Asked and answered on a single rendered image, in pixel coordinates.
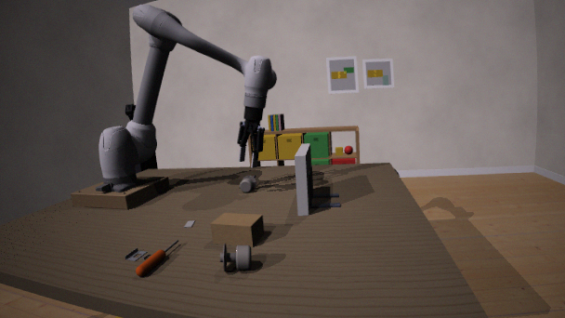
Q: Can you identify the orange-handled screwdriver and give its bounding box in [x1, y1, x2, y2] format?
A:
[136, 240, 178, 277]

